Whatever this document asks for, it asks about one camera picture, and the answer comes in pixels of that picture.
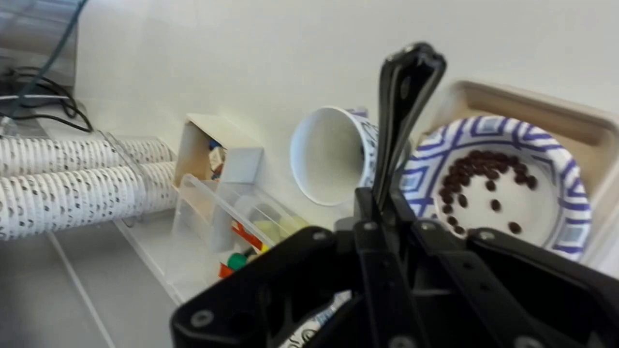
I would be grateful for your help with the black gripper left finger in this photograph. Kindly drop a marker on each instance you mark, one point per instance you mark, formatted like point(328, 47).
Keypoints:
point(291, 290)

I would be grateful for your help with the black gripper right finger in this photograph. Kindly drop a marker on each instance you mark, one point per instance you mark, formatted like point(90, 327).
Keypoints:
point(516, 290)

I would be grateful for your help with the black plastic spoon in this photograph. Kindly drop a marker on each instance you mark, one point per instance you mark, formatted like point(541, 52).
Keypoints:
point(394, 128)

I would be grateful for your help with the coffee bean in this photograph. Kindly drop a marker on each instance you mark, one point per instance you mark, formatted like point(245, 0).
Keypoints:
point(496, 205)
point(516, 226)
point(491, 186)

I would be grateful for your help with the yellow sweetener packets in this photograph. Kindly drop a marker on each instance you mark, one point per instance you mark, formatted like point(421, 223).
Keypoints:
point(278, 226)

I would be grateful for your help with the blue patterned paper plate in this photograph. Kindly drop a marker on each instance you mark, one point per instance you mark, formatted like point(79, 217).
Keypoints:
point(549, 213)

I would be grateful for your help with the clear plastic organizer tray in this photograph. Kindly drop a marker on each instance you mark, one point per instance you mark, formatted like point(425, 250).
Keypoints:
point(195, 244)

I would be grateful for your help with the wooden tray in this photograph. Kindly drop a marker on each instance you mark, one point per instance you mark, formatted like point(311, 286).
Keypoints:
point(243, 165)

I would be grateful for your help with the blue patterned paper cup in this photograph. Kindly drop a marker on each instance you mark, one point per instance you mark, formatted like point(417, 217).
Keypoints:
point(330, 155)

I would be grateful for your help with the tall speckled paper cup stack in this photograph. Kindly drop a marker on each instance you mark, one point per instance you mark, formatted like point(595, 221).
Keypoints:
point(79, 199)
point(79, 155)

